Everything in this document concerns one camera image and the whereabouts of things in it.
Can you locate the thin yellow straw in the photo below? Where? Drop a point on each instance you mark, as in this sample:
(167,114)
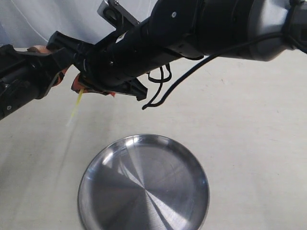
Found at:
(75,111)

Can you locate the round metal plate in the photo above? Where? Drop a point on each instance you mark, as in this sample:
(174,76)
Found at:
(143,182)

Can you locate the white backdrop curtain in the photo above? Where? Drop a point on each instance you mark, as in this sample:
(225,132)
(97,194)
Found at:
(26,23)

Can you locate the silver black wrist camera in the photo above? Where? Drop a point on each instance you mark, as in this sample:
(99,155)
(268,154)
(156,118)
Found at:
(116,15)

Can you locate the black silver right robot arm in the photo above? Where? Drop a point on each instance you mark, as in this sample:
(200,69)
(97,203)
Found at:
(245,29)

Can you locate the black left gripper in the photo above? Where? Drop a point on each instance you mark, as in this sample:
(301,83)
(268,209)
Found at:
(28,76)

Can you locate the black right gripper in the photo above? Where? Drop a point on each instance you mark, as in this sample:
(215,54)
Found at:
(114,68)

